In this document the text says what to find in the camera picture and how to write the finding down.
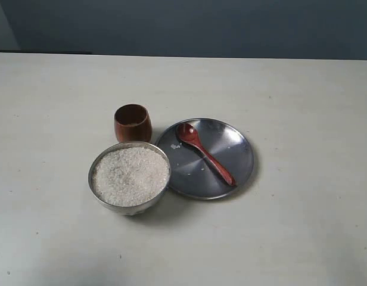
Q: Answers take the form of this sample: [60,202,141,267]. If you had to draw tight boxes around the dark red wooden spoon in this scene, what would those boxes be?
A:
[177,123,236,186]

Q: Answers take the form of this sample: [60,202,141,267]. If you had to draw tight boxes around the white granules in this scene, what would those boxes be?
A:
[170,143,182,150]

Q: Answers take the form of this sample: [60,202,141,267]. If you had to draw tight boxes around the brown wooden cup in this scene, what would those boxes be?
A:
[114,104,153,143]

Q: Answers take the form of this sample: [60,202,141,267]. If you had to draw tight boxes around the steel bowl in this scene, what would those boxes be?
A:
[88,141,172,216]

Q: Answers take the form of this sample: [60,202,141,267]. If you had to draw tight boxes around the round steel plate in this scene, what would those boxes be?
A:
[155,118,254,200]

